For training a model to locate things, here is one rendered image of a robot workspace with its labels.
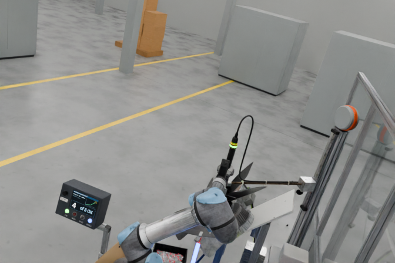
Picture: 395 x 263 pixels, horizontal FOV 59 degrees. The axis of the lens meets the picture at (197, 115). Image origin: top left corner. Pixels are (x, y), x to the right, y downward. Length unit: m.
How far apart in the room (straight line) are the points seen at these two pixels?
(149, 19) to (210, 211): 8.94
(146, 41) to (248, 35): 2.91
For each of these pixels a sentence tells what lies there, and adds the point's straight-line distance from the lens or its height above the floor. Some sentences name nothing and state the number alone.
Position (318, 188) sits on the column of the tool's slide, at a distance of 2.51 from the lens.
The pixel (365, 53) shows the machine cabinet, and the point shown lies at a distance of 7.32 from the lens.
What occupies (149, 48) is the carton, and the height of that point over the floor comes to 0.24.
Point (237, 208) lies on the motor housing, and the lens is 2.32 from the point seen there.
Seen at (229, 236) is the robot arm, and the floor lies 1.54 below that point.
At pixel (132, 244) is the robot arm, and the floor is 1.36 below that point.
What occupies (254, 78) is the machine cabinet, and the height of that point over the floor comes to 0.27.
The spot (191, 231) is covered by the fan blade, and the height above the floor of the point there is 1.14.
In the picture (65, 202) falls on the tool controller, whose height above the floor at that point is 1.15.
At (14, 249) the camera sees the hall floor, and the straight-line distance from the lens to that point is 3.58.
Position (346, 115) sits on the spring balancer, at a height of 1.90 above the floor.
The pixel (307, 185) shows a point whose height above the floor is 1.39.
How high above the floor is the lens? 2.50
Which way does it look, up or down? 22 degrees down
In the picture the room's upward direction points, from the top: 14 degrees clockwise
